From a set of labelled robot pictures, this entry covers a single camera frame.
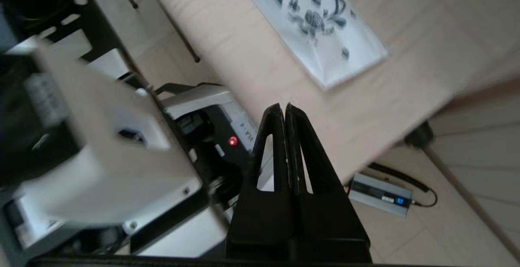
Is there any white horse-print zipper pouch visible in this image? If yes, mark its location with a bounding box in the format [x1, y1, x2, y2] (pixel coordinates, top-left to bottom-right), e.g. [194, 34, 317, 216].
[232, 0, 390, 91]

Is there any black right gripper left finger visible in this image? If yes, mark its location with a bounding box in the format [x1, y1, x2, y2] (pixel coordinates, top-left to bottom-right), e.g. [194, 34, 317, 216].
[225, 104, 294, 260]

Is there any black coiled cable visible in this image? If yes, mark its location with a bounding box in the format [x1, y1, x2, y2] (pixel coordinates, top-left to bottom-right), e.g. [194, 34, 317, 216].
[368, 161, 431, 194]

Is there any silver base housing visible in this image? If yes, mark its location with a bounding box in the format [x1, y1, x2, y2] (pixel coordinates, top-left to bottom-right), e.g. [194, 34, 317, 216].
[138, 83, 273, 259]

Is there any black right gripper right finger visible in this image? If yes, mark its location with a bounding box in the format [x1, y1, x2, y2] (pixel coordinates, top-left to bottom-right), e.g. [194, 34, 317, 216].
[285, 103, 371, 262]

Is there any silver robot base box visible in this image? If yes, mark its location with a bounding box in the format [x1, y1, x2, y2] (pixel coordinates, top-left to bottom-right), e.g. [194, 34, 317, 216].
[87, 48, 134, 81]

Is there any silver power adapter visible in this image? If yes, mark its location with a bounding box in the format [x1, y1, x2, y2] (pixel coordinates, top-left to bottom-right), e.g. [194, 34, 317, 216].
[348, 172, 414, 219]

